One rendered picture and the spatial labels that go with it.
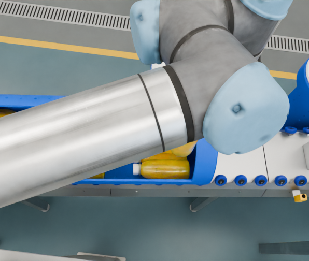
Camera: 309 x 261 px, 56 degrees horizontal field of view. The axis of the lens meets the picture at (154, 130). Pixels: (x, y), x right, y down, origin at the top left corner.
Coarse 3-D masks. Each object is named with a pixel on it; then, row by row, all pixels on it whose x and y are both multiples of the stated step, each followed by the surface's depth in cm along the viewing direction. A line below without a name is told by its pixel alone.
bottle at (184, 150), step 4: (196, 140) 72; (188, 144) 72; (192, 144) 72; (176, 148) 75; (180, 148) 74; (184, 148) 74; (188, 148) 74; (192, 148) 75; (172, 152) 79; (176, 152) 77; (180, 152) 76; (184, 152) 76; (188, 152) 77; (180, 156) 79; (184, 156) 79
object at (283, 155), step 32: (224, 160) 113; (256, 160) 114; (288, 160) 115; (64, 192) 111; (96, 192) 112; (128, 192) 112; (160, 192) 113; (192, 192) 113; (224, 192) 114; (256, 192) 114; (288, 192) 115
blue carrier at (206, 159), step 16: (0, 96) 89; (16, 96) 89; (32, 96) 90; (48, 96) 91; (64, 96) 91; (208, 144) 84; (192, 160) 109; (208, 160) 84; (112, 176) 101; (128, 176) 101; (192, 176) 89; (208, 176) 88
